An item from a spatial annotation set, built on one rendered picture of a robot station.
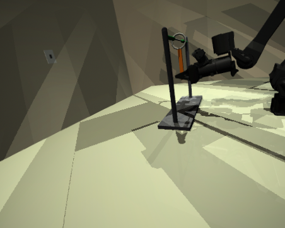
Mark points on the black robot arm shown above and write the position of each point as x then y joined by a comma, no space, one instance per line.
247,58

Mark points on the orange-brown handle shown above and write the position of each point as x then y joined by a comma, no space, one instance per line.
180,58

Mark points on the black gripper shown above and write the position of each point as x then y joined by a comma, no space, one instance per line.
194,73

